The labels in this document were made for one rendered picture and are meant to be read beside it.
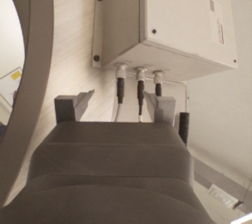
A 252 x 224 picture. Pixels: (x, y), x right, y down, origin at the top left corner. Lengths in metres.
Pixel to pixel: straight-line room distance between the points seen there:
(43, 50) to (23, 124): 0.08
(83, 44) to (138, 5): 0.11
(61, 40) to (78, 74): 0.06
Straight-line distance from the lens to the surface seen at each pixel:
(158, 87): 0.30
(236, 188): 5.26
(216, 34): 0.29
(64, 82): 0.27
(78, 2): 0.32
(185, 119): 0.36
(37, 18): 0.24
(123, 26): 0.24
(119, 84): 0.26
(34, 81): 0.21
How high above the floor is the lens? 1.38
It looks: 28 degrees up
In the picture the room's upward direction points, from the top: 47 degrees clockwise
